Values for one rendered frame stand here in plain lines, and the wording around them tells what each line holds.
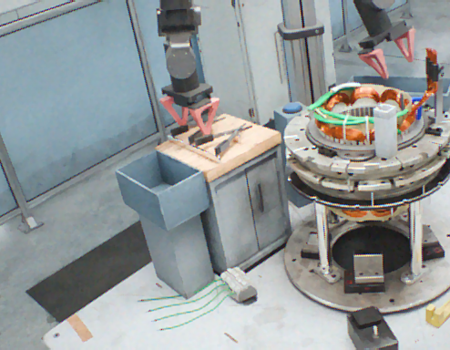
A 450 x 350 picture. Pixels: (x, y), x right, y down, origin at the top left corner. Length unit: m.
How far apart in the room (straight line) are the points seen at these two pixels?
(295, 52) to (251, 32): 1.83
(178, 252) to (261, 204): 0.21
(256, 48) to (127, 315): 2.36
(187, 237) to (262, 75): 2.35
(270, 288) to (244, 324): 0.12
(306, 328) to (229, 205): 0.29
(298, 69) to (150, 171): 0.52
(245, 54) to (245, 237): 2.20
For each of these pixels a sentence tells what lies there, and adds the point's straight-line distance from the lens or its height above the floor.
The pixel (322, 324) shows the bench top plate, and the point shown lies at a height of 0.78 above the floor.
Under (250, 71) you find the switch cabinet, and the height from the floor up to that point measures 0.47.
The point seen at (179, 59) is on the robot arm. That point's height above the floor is 1.28.
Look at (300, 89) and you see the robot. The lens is 1.57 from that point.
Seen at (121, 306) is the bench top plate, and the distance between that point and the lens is 1.31.
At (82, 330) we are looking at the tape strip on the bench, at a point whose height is 0.78.
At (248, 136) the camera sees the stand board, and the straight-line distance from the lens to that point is 1.23.
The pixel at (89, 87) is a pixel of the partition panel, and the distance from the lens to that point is 3.34.
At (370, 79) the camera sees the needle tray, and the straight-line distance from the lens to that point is 1.48.
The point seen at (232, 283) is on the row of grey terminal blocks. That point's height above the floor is 0.82.
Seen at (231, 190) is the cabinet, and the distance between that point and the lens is 1.19.
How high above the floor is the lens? 1.60
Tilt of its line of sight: 29 degrees down
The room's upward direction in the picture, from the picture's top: 11 degrees counter-clockwise
